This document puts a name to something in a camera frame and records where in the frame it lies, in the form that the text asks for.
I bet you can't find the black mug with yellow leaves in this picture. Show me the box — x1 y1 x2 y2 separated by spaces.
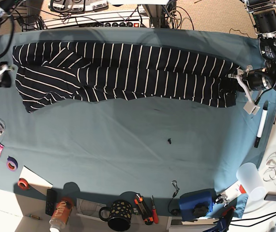
98 200 133 232

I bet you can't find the black lanyard with carabiner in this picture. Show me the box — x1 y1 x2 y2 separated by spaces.
168 180 180 217

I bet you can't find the navy white striped t-shirt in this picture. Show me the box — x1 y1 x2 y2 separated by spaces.
12 42 238 113

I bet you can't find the blue clamp device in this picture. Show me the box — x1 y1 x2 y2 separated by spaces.
178 188 215 221

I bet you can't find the white paper sheet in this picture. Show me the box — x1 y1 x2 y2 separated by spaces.
19 166 53 191

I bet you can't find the orange tape roll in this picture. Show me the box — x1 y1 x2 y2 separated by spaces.
17 178 30 190

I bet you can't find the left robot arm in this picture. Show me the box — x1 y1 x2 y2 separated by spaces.
228 0 276 115

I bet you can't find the black remote control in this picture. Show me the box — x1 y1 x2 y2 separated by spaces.
45 189 57 216

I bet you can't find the translucent plastic cup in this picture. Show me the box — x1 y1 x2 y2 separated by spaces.
236 162 267 201

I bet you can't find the white red card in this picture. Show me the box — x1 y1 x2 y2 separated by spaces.
220 181 246 202

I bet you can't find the orange black utility knife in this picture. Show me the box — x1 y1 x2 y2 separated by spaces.
134 193 153 225

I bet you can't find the grey flat adapter box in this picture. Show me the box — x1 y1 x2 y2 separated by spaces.
264 192 276 202

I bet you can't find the white power strip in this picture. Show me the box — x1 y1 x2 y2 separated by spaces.
44 9 151 29

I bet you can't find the purple tape roll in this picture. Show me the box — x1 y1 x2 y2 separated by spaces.
6 156 18 172

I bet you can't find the teal table cloth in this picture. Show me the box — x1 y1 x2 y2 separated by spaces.
0 27 276 218

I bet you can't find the red handled screwdriver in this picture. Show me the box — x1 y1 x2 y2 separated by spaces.
151 196 159 224

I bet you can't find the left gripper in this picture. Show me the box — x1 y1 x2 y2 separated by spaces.
221 65 260 115

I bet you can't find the white black marker pen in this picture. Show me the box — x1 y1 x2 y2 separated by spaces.
254 101 269 148

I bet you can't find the orange drink bottle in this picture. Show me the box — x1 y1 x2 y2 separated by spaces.
49 197 74 232

